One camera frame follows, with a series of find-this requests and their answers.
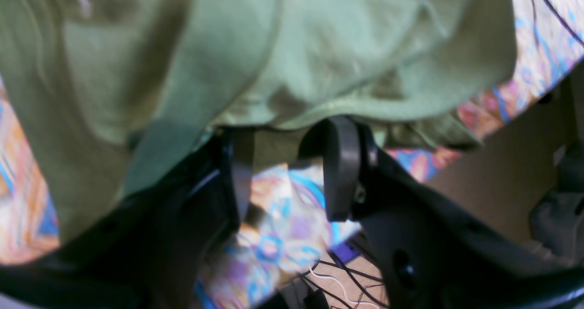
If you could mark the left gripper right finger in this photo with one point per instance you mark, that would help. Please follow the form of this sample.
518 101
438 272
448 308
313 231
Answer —
432 254

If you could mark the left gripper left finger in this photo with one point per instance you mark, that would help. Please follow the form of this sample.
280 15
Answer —
147 253

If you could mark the olive green t-shirt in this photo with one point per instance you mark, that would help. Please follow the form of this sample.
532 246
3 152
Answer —
111 94

